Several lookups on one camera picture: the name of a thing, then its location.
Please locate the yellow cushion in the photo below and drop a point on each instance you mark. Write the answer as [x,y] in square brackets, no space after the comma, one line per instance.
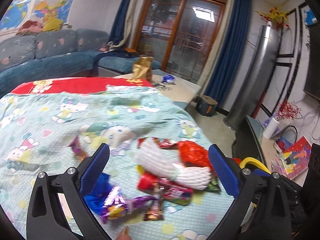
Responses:
[52,24]

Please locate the blue crumpled wrapper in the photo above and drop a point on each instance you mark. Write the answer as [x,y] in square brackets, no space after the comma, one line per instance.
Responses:
[169,79]

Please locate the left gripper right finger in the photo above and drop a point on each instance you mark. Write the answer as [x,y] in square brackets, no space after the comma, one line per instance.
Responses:
[272,218]

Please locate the wooden glass sliding door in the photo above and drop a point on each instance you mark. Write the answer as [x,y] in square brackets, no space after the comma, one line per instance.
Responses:
[179,34]

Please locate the blue curtain right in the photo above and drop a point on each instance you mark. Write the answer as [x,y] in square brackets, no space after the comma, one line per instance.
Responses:
[230,54]

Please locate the gold paper bag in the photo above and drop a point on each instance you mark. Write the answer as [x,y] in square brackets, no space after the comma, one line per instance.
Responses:
[142,68]

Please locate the white paper roll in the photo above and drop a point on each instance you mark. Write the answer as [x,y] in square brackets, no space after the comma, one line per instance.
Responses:
[270,128]

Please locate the yellow rim trash bin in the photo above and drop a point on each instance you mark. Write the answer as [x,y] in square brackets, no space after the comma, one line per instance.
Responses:
[254,162]

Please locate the yellow flower decoration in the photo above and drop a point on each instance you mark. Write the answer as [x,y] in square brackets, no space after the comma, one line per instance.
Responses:
[276,16]

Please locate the red snack packet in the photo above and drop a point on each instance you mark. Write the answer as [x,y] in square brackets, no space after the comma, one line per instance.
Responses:
[171,191]

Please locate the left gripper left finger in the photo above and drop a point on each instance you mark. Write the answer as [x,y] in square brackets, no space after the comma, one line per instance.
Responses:
[46,219]

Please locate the brown small wrapper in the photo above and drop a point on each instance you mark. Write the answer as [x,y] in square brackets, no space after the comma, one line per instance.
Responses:
[155,212]

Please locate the blue curtain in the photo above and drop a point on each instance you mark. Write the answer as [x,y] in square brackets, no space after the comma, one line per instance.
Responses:
[230,54]
[117,31]

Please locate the China map poster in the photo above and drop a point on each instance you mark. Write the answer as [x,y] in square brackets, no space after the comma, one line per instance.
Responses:
[43,9]

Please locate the purple candy wrapper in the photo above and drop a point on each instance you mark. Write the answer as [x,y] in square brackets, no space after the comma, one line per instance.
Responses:
[117,206]

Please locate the red berry decoration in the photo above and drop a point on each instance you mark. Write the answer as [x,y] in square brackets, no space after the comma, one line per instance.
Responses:
[287,111]

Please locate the wall mounted television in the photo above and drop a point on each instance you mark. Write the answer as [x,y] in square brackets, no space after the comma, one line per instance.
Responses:
[312,84]

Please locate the dark red snack wrapper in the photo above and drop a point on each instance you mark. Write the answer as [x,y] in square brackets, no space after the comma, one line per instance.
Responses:
[161,142]

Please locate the red blanket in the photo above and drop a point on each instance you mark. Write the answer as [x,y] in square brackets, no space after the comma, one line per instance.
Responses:
[78,85]

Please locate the TV cabinet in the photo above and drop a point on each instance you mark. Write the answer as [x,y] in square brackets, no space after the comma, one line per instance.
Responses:
[249,142]

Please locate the world map poster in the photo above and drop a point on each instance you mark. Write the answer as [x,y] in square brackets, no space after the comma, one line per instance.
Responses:
[15,15]

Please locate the Hello Kitty green bedsheet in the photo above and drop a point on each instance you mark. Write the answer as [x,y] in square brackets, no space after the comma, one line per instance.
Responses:
[36,130]

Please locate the silver tower air conditioner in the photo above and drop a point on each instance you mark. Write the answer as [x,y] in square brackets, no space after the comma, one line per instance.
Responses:
[259,72]

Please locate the blue plastic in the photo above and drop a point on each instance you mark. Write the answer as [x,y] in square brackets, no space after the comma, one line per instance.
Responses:
[95,200]

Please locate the white foam fruit net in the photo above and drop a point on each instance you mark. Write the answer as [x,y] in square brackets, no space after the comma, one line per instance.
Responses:
[153,160]

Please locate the blue curtain left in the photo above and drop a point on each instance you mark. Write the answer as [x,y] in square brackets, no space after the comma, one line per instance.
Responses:
[117,31]

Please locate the blue sofa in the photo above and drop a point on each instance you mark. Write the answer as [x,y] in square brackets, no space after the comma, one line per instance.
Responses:
[49,54]

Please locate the coffee table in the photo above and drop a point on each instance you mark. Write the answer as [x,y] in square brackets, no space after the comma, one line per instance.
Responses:
[181,92]

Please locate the person left hand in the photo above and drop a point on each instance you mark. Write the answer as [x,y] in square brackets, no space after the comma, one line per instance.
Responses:
[124,234]

